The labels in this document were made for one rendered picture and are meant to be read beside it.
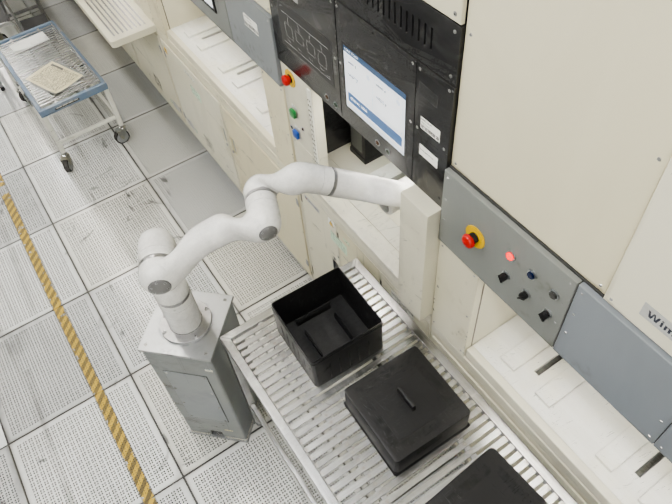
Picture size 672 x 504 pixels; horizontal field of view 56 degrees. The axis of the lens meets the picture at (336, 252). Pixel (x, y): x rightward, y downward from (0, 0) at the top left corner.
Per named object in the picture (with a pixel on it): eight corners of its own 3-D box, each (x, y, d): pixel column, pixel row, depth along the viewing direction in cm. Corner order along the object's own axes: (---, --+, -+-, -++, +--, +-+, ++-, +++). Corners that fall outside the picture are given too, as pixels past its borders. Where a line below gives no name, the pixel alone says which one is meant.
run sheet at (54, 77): (22, 80, 381) (21, 78, 380) (53, 59, 392) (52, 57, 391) (55, 96, 369) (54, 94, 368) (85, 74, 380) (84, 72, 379)
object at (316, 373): (341, 293, 234) (338, 265, 220) (384, 347, 218) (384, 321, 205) (276, 329, 226) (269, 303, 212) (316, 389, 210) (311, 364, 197)
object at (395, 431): (342, 402, 207) (340, 384, 197) (414, 357, 215) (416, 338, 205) (395, 477, 191) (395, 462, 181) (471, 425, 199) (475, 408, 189)
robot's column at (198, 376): (189, 432, 284) (136, 349, 224) (208, 377, 301) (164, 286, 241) (248, 443, 279) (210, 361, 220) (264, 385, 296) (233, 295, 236)
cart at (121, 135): (17, 101, 445) (-17, 41, 407) (85, 71, 461) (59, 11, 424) (68, 176, 393) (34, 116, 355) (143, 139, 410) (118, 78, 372)
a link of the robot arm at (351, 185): (348, 169, 181) (433, 185, 196) (324, 165, 195) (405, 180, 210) (342, 200, 183) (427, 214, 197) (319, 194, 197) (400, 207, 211)
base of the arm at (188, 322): (152, 340, 226) (136, 313, 212) (171, 297, 238) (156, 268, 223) (202, 348, 223) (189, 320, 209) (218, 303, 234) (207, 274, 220)
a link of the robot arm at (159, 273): (153, 266, 211) (156, 305, 201) (129, 248, 201) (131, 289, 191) (282, 200, 201) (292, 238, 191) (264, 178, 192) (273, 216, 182)
